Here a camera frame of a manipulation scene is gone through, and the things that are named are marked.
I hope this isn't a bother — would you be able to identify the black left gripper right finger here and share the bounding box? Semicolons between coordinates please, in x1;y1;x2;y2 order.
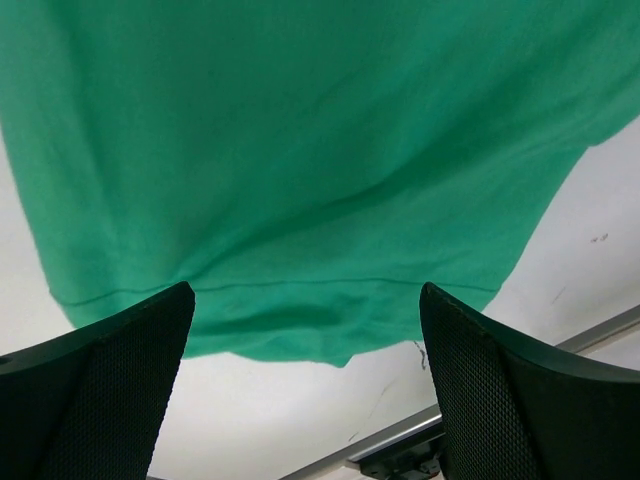
419;283;639;479

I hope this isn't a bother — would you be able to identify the aluminium table edge rail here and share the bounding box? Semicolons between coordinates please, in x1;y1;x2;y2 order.
281;306;639;480

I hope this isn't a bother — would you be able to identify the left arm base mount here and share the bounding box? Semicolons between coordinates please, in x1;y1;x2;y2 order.
358;438;443;480

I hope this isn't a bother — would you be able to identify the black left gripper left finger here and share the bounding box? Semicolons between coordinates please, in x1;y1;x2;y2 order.
1;282;195;480

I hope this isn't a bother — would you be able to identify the green tank top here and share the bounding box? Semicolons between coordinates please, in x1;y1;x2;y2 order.
1;1;639;367

